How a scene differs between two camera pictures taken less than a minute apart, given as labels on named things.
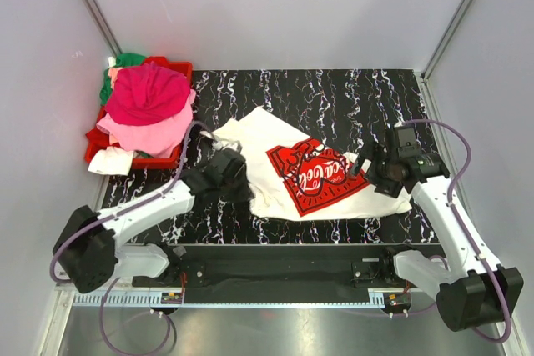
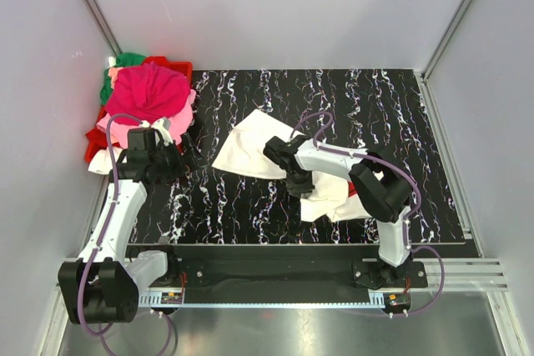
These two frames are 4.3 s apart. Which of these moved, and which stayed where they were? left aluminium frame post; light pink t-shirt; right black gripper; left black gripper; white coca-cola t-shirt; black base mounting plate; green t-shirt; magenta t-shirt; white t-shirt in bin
Moved: white coca-cola t-shirt; right black gripper; left black gripper
Stayed: white t-shirt in bin; light pink t-shirt; magenta t-shirt; black base mounting plate; left aluminium frame post; green t-shirt
